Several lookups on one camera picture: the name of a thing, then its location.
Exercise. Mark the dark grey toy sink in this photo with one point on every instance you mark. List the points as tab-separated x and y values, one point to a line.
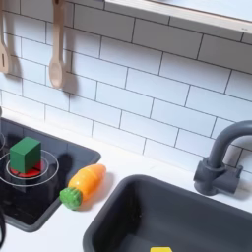
147	213

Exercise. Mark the yellow toy block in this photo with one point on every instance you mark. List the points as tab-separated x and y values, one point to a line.
160	249

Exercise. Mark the wooden slotted spatula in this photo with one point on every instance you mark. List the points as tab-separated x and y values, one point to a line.
4	59

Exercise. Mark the green toy block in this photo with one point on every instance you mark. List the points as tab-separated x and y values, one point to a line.
24	154

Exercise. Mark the dark grey toy tap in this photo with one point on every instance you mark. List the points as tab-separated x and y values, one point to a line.
213	174

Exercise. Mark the wooden spoon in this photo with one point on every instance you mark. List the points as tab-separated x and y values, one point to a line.
56	70

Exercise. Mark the light wooden shelf board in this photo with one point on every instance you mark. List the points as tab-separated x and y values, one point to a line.
183	13

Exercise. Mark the black toy stove top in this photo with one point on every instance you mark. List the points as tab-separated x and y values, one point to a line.
74	157

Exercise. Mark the orange toy carrot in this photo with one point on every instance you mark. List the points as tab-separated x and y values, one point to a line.
87	180

